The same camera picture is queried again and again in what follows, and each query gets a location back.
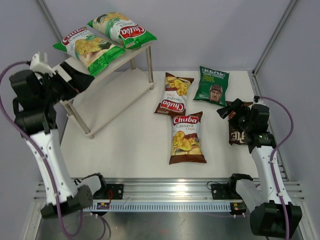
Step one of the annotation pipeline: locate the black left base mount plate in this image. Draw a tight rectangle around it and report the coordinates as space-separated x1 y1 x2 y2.
93 183 124 200

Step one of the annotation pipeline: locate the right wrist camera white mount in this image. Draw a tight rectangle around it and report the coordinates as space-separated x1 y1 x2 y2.
253 95 266 106

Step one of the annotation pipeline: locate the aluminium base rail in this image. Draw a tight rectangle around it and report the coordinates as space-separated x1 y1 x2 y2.
33 177 305 202

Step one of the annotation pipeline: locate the green Chuba chips bag large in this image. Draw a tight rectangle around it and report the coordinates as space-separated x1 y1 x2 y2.
87 12 157 50

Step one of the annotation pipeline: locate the white slotted cable duct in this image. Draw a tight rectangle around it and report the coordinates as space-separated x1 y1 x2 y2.
83 202 231 212

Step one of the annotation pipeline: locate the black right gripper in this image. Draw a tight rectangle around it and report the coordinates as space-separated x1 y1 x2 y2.
217 98 253 133

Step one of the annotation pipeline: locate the brown Chuba bag upside down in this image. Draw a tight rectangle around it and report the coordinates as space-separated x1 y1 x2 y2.
154 72 194 116

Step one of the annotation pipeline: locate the aluminium frame post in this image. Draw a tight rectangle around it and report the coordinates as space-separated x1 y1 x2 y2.
35 0 63 42
252 0 299 76

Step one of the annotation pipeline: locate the green Real hand cooked bag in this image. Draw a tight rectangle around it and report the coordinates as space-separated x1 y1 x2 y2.
193 66 230 107

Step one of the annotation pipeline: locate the white two-tier wooden shelf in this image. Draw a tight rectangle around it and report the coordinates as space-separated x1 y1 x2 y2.
60 42 155 139

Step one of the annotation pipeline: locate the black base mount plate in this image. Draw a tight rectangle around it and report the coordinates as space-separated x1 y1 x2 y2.
93 183 124 200
210 183 242 200

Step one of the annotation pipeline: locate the right aluminium frame post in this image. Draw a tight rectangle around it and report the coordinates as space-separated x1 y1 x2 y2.
252 0 299 76

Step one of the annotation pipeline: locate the green Chuba chips bag small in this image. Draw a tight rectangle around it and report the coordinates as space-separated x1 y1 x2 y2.
53 27 125 77

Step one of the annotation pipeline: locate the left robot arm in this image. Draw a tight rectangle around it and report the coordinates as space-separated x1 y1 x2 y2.
9 62 109 219

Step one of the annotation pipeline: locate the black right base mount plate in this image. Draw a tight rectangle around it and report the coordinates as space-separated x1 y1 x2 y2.
210 183 242 200

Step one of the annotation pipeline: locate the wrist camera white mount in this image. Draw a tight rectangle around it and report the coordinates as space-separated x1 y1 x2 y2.
29 52 56 77
253 95 266 106

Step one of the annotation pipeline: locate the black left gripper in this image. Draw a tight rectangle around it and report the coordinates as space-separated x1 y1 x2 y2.
39 60 94 105

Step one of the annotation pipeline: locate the left aluminium frame post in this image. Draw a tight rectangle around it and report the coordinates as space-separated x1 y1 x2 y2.
35 0 63 42

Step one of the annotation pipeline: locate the brown Chuba barbecue chips bag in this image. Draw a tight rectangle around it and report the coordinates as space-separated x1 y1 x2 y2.
169 111 207 165

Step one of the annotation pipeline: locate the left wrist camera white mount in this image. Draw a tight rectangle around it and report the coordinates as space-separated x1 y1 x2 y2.
29 52 56 77

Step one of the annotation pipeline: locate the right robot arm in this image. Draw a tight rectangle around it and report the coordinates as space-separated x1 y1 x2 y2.
216 96 303 240

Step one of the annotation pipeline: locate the brown Kettle sea salt bag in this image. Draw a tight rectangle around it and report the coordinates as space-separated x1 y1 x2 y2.
226 101 253 145

